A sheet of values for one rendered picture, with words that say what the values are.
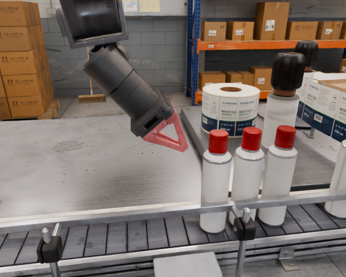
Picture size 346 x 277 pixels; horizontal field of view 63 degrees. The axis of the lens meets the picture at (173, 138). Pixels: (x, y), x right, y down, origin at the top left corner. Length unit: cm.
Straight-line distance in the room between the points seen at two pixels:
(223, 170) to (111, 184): 41
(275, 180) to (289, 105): 31
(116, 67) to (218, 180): 26
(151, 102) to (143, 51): 444
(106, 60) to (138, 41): 444
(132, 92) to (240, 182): 26
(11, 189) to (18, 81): 284
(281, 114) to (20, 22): 313
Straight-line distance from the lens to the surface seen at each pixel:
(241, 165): 52
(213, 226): 57
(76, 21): 41
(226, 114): 96
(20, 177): 95
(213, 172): 50
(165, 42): 487
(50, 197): 82
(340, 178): 65
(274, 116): 83
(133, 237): 58
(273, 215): 61
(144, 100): 42
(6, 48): 365
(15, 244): 63
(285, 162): 54
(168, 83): 498
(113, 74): 41
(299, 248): 64
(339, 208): 69
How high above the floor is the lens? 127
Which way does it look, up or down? 24 degrees down
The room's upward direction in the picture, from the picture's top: straight up
